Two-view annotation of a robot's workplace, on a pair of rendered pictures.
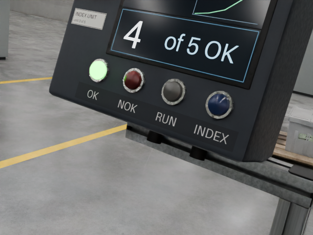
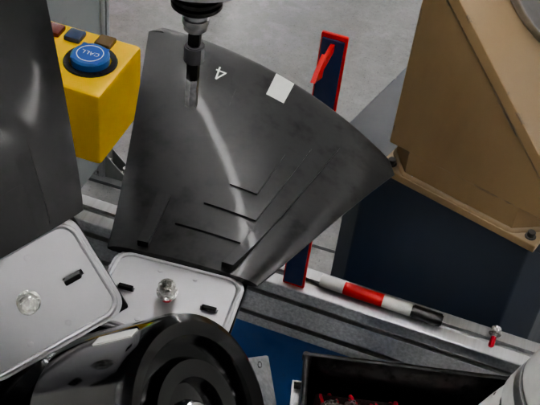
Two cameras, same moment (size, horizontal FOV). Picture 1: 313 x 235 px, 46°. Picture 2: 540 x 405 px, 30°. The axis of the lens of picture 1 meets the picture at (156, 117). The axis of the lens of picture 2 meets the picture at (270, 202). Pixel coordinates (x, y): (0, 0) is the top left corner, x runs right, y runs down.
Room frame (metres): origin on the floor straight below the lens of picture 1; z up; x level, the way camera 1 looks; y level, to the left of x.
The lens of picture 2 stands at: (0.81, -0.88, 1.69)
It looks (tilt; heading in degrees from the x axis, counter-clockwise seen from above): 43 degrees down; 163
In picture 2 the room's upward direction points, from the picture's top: 8 degrees clockwise
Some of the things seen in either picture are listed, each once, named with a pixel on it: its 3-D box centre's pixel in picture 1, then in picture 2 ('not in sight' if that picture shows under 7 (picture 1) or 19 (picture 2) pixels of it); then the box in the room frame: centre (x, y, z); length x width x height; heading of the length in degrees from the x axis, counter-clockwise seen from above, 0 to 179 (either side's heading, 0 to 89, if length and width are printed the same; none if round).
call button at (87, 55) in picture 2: not in sight; (90, 59); (-0.05, -0.82, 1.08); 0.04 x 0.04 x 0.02
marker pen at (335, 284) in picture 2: not in sight; (380, 300); (0.13, -0.53, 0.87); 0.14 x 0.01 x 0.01; 58
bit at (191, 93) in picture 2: not in sight; (193, 65); (0.39, -0.80, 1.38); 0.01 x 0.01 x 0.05
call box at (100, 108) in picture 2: not in sight; (53, 89); (-0.07, -0.86, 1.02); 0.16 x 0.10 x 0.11; 59
